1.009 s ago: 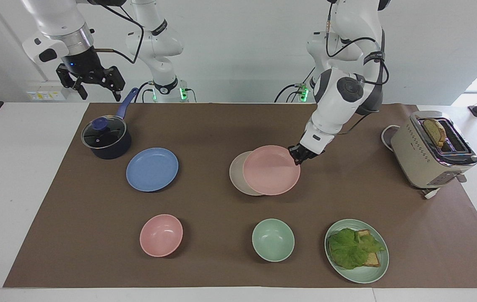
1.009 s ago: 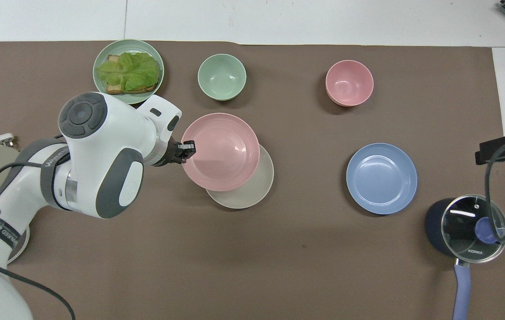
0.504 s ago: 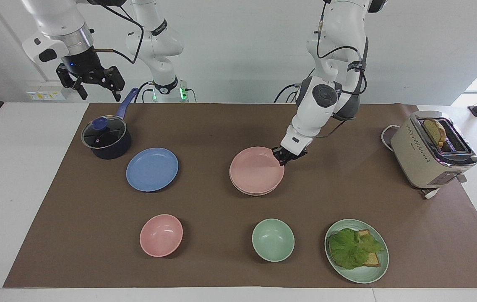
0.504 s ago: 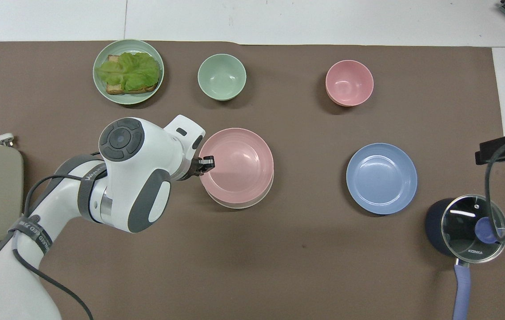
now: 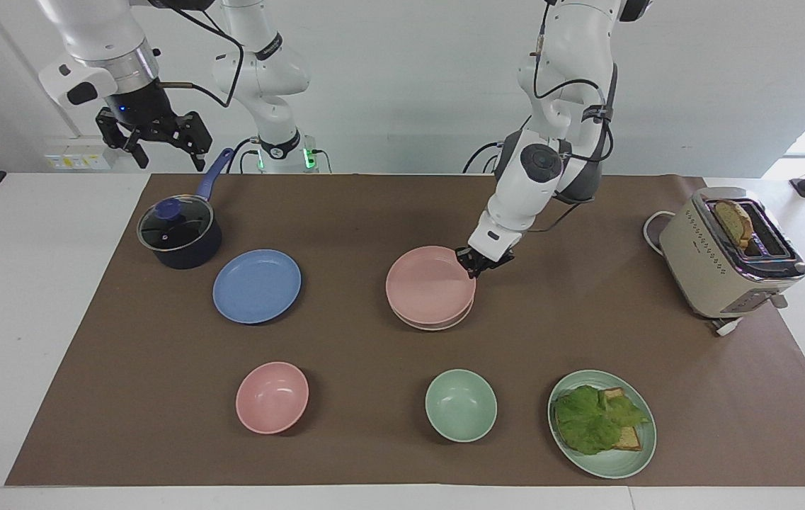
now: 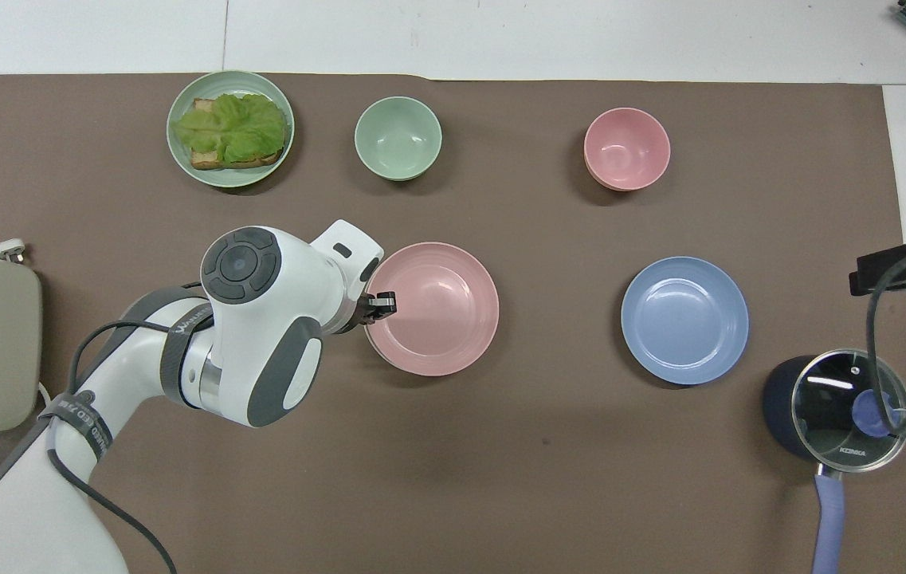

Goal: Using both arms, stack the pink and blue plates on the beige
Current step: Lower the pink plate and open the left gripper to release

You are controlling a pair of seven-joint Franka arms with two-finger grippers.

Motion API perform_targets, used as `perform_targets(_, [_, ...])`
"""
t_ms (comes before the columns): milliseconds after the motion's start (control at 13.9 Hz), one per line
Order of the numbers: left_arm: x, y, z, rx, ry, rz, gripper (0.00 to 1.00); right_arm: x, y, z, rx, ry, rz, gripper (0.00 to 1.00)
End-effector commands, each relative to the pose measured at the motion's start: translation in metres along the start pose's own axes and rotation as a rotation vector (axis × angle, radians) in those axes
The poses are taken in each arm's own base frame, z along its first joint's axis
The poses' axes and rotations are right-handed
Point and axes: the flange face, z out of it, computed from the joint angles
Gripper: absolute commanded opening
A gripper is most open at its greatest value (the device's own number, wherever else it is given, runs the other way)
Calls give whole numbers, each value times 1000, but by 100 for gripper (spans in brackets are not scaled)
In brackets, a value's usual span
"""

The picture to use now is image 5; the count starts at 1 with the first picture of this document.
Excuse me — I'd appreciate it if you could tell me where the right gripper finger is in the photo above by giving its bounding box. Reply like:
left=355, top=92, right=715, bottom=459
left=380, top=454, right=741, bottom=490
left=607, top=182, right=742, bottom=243
left=96, top=106, right=151, bottom=170
left=158, top=110, right=214, bottom=173

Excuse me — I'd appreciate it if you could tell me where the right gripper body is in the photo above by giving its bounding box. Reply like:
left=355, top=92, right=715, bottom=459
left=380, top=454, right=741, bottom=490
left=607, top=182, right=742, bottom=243
left=110, top=79, right=180, bottom=134

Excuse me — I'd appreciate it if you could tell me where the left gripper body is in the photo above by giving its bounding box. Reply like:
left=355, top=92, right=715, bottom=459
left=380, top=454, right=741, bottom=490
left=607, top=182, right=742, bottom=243
left=476, top=247, right=516, bottom=273

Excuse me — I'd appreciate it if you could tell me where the pink plate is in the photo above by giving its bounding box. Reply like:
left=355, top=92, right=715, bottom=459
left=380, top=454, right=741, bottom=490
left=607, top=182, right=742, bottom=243
left=385, top=246, right=477, bottom=327

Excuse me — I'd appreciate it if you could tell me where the glass lid with blue knob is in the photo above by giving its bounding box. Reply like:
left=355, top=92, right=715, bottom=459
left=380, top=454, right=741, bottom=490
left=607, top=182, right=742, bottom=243
left=137, top=195, right=214, bottom=252

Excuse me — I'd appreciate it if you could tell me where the dark blue saucepan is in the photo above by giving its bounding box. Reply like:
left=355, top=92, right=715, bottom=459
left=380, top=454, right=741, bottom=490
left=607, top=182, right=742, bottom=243
left=137, top=147, right=234, bottom=271

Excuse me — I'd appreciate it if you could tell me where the green bowl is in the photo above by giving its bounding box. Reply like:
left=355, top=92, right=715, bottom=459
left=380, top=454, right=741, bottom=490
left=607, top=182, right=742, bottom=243
left=425, top=369, right=498, bottom=443

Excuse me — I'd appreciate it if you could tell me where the blue plate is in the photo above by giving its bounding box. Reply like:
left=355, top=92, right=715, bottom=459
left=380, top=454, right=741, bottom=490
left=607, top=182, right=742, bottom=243
left=212, top=249, right=302, bottom=325

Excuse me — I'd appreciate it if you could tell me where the green lettuce leaf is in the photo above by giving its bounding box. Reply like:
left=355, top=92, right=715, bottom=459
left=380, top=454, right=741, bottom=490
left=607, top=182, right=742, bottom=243
left=554, top=385, right=651, bottom=455

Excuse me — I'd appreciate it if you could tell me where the beige toaster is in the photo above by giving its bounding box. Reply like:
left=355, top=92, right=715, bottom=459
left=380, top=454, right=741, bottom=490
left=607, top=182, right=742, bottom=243
left=658, top=187, right=805, bottom=320

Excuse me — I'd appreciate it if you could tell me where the toast slice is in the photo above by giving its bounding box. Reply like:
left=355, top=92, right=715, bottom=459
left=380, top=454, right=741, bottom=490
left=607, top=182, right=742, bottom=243
left=599, top=387, right=643, bottom=452

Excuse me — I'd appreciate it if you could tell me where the green plate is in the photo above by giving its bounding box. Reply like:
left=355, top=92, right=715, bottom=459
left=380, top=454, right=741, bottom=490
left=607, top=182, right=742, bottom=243
left=548, top=370, right=658, bottom=480

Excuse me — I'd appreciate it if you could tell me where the pink bowl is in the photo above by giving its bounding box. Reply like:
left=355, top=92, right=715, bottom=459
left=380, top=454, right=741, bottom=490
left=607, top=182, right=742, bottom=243
left=235, top=361, right=310, bottom=435

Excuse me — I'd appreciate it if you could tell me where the bread slice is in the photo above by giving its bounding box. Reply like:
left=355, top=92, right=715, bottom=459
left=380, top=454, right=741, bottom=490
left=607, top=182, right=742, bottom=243
left=714, top=200, right=755, bottom=249

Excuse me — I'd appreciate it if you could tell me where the black cable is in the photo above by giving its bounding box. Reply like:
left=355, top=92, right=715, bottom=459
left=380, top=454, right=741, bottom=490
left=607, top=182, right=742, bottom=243
left=530, top=0, right=617, bottom=166
left=462, top=141, right=504, bottom=175
left=157, top=3, right=246, bottom=110
left=525, top=203, right=581, bottom=234
left=226, top=137, right=262, bottom=175

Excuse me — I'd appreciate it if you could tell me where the white power cable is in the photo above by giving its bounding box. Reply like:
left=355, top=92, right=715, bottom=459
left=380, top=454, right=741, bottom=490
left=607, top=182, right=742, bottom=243
left=642, top=210, right=680, bottom=256

